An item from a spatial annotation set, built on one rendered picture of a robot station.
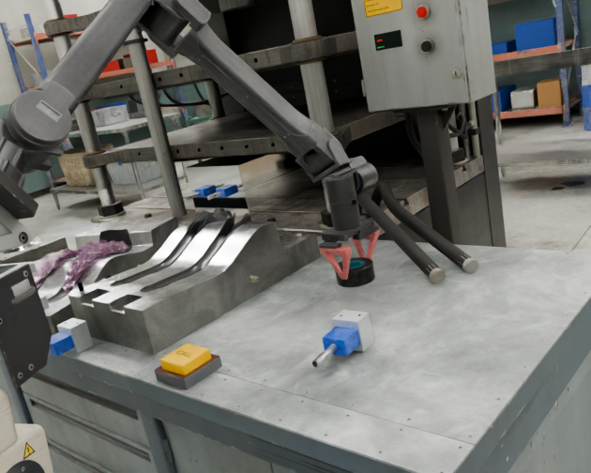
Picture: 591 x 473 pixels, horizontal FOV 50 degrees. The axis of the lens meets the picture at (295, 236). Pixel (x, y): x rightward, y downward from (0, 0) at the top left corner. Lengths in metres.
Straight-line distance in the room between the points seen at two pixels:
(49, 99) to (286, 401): 0.53
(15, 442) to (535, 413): 0.78
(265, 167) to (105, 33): 1.15
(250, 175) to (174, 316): 0.95
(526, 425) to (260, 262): 0.64
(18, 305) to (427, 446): 0.62
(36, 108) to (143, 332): 0.47
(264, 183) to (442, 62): 0.78
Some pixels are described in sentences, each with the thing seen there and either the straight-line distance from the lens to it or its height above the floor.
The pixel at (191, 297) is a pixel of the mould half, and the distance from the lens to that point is 1.24.
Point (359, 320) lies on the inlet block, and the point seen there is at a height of 0.85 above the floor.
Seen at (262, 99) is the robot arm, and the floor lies 1.20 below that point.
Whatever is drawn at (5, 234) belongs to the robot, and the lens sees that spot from 0.88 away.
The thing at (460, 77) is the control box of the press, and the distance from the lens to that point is 1.62.
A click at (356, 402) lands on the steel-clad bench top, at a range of 0.91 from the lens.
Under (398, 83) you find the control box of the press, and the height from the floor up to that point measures 1.14.
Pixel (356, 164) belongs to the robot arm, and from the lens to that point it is 1.31.
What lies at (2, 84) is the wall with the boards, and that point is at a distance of 9.37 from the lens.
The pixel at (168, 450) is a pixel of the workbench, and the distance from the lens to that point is 1.31.
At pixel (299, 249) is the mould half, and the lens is 1.45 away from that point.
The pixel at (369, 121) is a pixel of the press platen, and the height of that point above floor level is 1.02.
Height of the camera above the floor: 1.28
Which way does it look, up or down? 16 degrees down
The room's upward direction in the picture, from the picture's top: 12 degrees counter-clockwise
